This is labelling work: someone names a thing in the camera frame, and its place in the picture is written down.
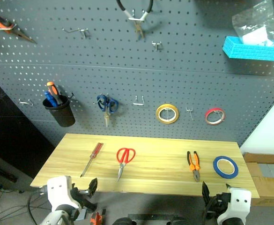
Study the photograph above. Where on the blue tape roll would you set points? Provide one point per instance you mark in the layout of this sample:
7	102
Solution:
215	167

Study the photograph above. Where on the orange black object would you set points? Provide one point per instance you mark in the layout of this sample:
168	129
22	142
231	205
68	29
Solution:
95	219

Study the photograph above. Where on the black cabinet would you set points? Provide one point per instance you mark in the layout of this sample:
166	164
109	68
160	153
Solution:
12	140

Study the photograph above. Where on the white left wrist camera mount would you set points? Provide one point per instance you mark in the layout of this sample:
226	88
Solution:
58	192

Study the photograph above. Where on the blue plastic storage bin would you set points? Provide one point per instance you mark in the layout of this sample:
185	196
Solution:
251	52

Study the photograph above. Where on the red tape roll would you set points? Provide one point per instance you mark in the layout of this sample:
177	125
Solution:
208	113

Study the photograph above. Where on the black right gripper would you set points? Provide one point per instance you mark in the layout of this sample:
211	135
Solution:
221	202

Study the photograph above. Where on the blue pen in cup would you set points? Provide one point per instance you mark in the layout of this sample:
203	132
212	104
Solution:
50	99

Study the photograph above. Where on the clear plastic bag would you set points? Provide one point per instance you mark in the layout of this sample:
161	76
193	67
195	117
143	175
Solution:
254	21

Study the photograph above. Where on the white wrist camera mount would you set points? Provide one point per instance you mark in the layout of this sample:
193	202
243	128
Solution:
58	192
238	202

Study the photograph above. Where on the silver metal pegboard hook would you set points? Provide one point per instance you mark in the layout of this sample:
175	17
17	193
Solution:
4	28
76	30
25	102
138	103
157	45
132	12
189	111

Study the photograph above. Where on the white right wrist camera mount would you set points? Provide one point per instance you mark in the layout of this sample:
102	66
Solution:
238	202

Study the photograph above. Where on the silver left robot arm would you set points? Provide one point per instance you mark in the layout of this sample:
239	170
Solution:
57	216

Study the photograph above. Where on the brown cardboard box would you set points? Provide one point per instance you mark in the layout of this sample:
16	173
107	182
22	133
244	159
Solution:
268	187

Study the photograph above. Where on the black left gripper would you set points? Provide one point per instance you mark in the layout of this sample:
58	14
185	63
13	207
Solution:
79	195

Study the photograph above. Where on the dark rounded shape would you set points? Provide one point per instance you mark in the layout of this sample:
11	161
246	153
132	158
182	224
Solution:
123	221

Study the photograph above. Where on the black plastic cup holder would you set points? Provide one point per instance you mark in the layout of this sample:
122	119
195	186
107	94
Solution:
61	114

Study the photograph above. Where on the grey metal pegboard wall panel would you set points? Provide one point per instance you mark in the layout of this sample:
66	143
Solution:
174	77

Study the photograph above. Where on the yellow tape roll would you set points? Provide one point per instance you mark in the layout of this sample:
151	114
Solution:
159	117

